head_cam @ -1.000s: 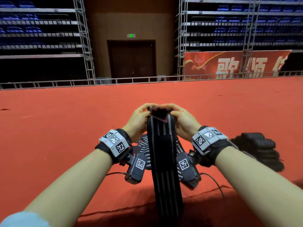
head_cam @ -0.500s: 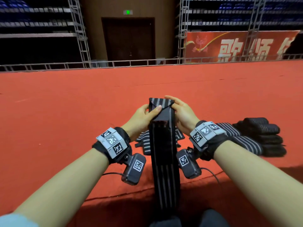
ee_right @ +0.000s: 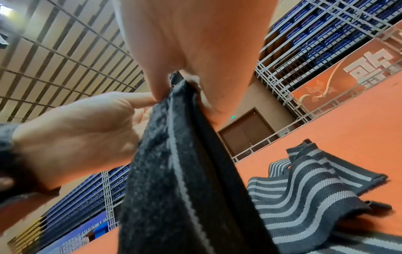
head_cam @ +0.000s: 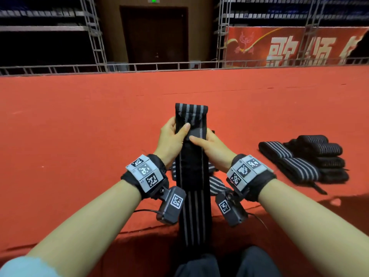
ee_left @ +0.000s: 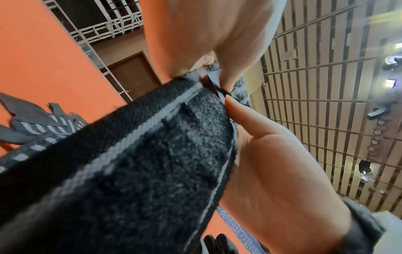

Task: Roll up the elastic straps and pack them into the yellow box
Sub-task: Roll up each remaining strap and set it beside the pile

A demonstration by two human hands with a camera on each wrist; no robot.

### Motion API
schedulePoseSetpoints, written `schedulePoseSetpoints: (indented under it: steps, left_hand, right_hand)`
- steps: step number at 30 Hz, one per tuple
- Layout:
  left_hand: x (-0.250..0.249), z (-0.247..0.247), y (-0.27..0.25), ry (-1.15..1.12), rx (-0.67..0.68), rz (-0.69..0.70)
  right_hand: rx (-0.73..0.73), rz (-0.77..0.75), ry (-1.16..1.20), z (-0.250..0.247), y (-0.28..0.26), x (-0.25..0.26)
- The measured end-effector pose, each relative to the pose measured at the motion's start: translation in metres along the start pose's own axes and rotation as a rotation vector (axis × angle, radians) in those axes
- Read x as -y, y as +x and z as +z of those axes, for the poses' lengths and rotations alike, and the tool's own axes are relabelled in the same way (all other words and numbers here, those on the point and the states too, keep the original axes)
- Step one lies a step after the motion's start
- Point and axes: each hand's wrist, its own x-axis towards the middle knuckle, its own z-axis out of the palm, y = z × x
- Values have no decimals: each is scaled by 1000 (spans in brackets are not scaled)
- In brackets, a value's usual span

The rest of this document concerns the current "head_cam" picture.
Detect person's right hand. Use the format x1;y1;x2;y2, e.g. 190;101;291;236
189;128;238;172

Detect person's left forearm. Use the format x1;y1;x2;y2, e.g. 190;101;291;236
26;180;142;277

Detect light blue sleeve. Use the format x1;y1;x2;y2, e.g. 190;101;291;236
0;257;61;277

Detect black wristband with marker tags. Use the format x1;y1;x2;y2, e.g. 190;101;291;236
120;154;168;200
226;154;278;202

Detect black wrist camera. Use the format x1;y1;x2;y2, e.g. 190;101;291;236
156;186;187;225
215;190;249;227

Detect pile of black straps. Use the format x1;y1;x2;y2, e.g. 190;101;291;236
170;161;229;197

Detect tiered bleacher seats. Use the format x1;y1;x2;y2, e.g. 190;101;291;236
228;0;369;22
0;0;90;33

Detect person's right forearm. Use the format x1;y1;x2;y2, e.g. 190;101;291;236
258;179;369;277

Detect metal truss column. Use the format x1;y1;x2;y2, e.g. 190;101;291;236
216;0;231;68
81;0;108;72
303;0;325;65

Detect metal railing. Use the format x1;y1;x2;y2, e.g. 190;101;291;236
0;56;369;76

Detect red banner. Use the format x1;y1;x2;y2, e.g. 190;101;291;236
225;26;369;67

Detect black trousers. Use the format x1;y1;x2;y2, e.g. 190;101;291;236
173;245;283;277

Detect person's left hand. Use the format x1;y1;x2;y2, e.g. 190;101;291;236
153;116;191;169

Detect dark brown door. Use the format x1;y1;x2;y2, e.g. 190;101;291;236
119;5;189;70

